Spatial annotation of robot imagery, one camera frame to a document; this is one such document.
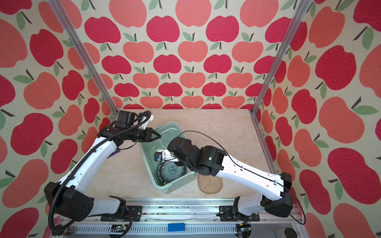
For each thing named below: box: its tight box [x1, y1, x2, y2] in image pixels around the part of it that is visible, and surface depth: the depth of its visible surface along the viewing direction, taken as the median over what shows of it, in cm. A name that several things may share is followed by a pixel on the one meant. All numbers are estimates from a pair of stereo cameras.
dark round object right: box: [284, 228, 298, 238], surface depth 62 cm
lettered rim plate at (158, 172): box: [156, 159, 168, 186], surface depth 87 cm
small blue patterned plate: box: [160, 160, 188, 183], surface depth 86 cm
